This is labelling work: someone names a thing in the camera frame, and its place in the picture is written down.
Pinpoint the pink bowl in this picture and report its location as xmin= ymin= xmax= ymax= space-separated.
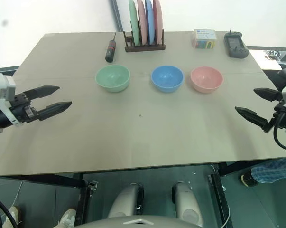
xmin=190 ymin=66 xmax=224 ymax=94

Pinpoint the dark vertical post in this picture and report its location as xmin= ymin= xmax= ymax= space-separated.
xmin=109 ymin=0 xmax=125 ymax=32

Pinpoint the pink plate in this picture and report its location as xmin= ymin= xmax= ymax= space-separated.
xmin=137 ymin=0 xmax=148 ymax=46
xmin=152 ymin=0 xmax=163 ymax=44

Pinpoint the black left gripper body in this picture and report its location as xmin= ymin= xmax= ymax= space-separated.
xmin=9 ymin=92 xmax=41 ymax=124

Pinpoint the clear box of colourful cards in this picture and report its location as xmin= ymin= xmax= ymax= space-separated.
xmin=193 ymin=28 xmax=217 ymax=50

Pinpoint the dark wooden plate rack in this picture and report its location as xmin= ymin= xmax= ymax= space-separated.
xmin=123 ymin=29 xmax=166 ymax=53

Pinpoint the blue checkered trouser leg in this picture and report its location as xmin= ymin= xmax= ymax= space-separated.
xmin=250 ymin=156 xmax=286 ymax=185

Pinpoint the tangled cable bundle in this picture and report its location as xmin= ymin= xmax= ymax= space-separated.
xmin=263 ymin=48 xmax=286 ymax=60

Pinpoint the silver left robot leg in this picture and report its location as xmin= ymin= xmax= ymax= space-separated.
xmin=107 ymin=182 xmax=145 ymax=218

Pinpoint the black yellow shoe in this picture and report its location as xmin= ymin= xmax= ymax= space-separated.
xmin=240 ymin=173 xmax=259 ymax=189

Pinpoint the black metal table frame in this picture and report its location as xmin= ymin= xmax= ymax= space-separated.
xmin=0 ymin=161 xmax=253 ymax=228

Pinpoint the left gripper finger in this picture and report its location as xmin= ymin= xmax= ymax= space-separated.
xmin=37 ymin=101 xmax=73 ymax=122
xmin=23 ymin=85 xmax=61 ymax=101

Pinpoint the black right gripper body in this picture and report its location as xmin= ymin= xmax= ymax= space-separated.
xmin=268 ymin=95 xmax=286 ymax=131

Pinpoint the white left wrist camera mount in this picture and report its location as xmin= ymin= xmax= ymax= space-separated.
xmin=0 ymin=72 xmax=24 ymax=127

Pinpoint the blue bowl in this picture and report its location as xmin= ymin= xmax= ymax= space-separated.
xmin=151 ymin=65 xmax=184 ymax=94

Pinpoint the silver robot torso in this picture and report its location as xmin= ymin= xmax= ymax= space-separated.
xmin=73 ymin=214 xmax=205 ymax=228

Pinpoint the green plate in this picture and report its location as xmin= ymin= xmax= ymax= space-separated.
xmin=128 ymin=0 xmax=141 ymax=46

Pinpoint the green bowl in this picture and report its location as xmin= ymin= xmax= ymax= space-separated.
xmin=95 ymin=64 xmax=131 ymax=93

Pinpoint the white sneaker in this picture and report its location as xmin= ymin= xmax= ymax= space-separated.
xmin=2 ymin=206 xmax=22 ymax=228
xmin=57 ymin=209 xmax=77 ymax=228

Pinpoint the black red screwdriver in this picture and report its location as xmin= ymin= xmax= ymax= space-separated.
xmin=105 ymin=31 xmax=118 ymax=63

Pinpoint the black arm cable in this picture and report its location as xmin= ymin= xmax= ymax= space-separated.
xmin=273 ymin=111 xmax=286 ymax=154
xmin=0 ymin=191 xmax=17 ymax=228

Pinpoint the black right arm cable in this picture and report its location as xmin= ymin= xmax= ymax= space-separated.
xmin=273 ymin=111 xmax=286 ymax=154

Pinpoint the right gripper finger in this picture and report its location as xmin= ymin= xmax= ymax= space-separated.
xmin=253 ymin=87 xmax=283 ymax=103
xmin=235 ymin=106 xmax=271 ymax=133

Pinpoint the silver right robot leg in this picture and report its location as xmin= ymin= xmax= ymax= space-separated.
xmin=171 ymin=181 xmax=204 ymax=228

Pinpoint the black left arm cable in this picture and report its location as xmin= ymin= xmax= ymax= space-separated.
xmin=0 ymin=191 xmax=17 ymax=228

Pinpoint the silver robot leg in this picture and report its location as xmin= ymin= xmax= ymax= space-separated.
xmin=171 ymin=181 xmax=204 ymax=228
xmin=107 ymin=182 xmax=145 ymax=218

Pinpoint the black handheld remote controller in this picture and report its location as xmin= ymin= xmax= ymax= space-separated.
xmin=223 ymin=29 xmax=250 ymax=58

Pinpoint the blue plate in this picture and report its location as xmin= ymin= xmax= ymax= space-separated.
xmin=145 ymin=0 xmax=156 ymax=45

